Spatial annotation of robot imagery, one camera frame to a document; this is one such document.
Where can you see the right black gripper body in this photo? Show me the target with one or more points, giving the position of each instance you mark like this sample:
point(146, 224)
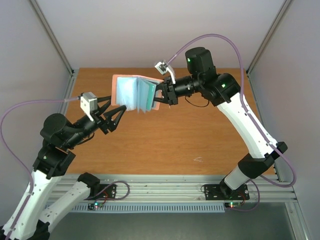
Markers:
point(170, 92)

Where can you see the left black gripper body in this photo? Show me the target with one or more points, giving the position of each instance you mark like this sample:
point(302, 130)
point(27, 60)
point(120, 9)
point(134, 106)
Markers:
point(100, 120)

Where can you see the pink leather card holder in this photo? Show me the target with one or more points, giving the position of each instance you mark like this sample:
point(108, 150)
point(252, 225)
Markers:
point(132, 91)

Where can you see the aluminium rail frame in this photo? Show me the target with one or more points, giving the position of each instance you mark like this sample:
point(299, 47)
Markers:
point(164, 155)

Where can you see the teal VIP card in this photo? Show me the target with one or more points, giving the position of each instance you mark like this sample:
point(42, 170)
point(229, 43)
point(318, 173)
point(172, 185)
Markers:
point(151, 95)

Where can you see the grey slotted cable duct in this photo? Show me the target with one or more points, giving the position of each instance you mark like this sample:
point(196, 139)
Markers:
point(139, 207)

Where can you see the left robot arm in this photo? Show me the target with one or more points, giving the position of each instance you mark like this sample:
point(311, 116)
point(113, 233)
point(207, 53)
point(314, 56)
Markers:
point(34, 219)

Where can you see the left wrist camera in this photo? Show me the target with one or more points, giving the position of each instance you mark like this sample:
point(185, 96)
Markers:
point(88, 104)

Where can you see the left aluminium corner post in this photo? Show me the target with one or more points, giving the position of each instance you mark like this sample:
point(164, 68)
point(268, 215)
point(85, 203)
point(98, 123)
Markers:
point(44, 22)

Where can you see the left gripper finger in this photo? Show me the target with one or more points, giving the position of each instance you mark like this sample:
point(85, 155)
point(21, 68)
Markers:
point(113, 117)
point(107, 100)

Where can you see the right aluminium corner post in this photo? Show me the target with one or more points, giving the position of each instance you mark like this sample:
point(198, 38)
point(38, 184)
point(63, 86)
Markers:
point(285, 6)

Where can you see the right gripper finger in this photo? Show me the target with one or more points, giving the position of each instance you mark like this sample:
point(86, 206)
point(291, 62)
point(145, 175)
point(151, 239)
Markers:
point(163, 100)
point(162, 87)

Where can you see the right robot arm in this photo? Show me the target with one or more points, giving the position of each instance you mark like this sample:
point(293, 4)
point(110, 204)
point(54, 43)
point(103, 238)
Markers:
point(223, 91)

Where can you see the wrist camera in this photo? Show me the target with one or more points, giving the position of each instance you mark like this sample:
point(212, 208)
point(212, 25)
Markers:
point(88, 104)
point(163, 68)

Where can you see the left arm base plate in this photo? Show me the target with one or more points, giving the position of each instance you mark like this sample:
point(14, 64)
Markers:
point(101, 191)

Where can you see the aluminium corner post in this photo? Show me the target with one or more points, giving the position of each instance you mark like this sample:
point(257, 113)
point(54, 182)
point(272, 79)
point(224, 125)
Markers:
point(44, 22)
point(285, 6)

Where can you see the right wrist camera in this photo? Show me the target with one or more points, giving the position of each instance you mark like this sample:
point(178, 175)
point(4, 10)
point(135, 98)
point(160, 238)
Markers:
point(163, 68)

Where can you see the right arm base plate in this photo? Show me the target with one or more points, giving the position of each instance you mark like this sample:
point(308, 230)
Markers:
point(213, 192)

